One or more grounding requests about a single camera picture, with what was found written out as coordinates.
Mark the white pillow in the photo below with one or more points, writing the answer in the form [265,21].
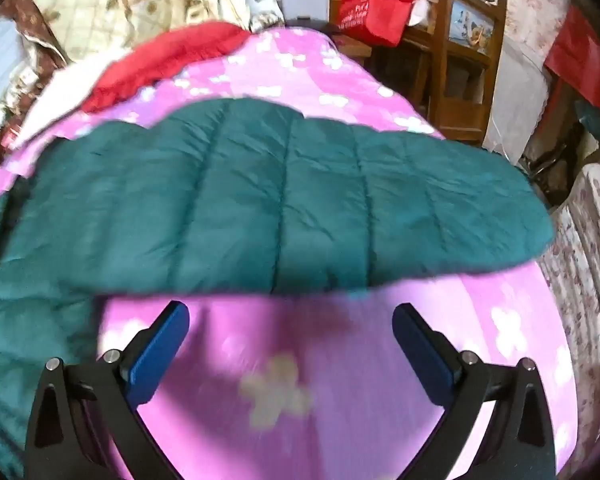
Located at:
[55,105]

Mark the brown floral quilt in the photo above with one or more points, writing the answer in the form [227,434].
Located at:
[25,75]

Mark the red hanging cloth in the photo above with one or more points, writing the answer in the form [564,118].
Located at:
[580,55]

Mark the brown wooden rack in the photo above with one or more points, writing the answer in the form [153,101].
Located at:
[440,60]

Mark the dark green puffer jacket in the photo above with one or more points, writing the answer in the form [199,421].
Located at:
[260,200]

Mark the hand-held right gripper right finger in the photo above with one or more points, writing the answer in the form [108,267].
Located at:
[425,355]

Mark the pink floral bed sheet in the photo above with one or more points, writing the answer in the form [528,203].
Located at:
[305,340]

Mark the red shopping bag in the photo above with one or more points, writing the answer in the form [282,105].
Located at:
[375,10]

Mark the cream floral quilt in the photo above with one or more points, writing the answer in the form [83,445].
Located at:
[130,5]

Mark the colourful printed box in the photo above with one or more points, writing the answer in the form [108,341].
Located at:
[472,22]

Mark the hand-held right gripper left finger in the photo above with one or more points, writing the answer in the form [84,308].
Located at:
[160,350]

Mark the white purple floral cloth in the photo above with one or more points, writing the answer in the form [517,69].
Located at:
[590,260]

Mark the white floral curtain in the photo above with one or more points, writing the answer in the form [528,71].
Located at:
[530,25]

